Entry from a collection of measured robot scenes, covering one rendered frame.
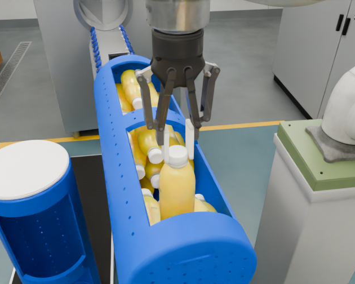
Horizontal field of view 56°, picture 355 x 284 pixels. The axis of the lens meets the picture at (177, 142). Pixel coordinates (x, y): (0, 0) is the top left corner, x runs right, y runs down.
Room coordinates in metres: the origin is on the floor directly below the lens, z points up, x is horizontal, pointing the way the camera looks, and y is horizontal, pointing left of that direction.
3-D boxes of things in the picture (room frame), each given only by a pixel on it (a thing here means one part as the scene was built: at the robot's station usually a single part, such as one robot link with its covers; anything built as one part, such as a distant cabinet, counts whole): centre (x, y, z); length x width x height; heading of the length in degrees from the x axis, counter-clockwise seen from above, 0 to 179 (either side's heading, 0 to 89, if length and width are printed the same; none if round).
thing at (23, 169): (0.80, 0.48, 1.03); 0.28 x 0.28 x 0.01
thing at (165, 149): (0.48, 0.02, 1.37); 0.03 x 0.01 x 0.07; 14
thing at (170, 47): (0.48, 0.00, 1.53); 0.08 x 0.07 x 0.09; 104
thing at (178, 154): (0.48, 0.00, 1.33); 0.04 x 0.04 x 0.02
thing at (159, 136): (0.47, 0.04, 1.40); 0.03 x 0.01 x 0.05; 104
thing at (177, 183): (0.48, 0.00, 1.23); 0.07 x 0.07 x 0.19
